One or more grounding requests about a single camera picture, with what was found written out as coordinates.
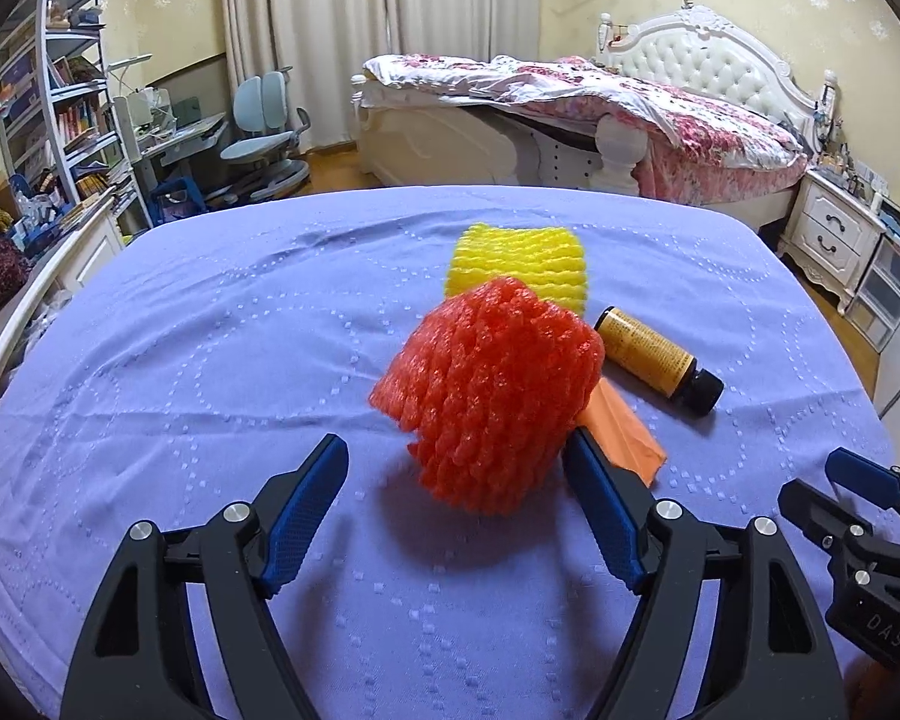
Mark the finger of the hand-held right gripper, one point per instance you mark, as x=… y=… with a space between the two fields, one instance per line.
x=866 y=476
x=821 y=517

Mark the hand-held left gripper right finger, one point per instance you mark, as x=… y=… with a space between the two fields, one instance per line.
x=607 y=510

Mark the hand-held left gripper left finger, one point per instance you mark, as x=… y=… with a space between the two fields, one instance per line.
x=304 y=510

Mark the red foam fruit net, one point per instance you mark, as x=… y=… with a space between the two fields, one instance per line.
x=495 y=390

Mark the person's right forearm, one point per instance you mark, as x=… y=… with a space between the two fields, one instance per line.
x=870 y=694

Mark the flat orange paper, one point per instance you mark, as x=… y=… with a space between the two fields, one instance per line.
x=630 y=435

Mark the amber bottle with black cap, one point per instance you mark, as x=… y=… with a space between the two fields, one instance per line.
x=645 y=349

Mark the plastic drawer unit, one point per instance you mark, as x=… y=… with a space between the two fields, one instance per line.
x=885 y=292

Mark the purple bedsheet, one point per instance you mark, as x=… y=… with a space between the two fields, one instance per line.
x=195 y=352

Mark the white nightstand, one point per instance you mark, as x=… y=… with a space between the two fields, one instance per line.
x=829 y=229

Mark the yellow foam fruit net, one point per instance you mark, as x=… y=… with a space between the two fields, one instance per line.
x=517 y=259

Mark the blue basket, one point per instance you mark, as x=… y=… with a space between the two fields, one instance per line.
x=180 y=199

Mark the light blue desk chair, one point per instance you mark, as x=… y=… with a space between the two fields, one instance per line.
x=262 y=135

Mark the grey study desk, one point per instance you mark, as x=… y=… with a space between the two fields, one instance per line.
x=184 y=139

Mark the pink floral quilt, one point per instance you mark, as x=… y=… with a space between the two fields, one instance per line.
x=645 y=105

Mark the white tufted bed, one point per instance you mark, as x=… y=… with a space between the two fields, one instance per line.
x=720 y=64

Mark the white bookshelf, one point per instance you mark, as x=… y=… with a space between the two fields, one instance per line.
x=75 y=105

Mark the cream curtain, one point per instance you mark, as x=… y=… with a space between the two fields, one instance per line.
x=322 y=45

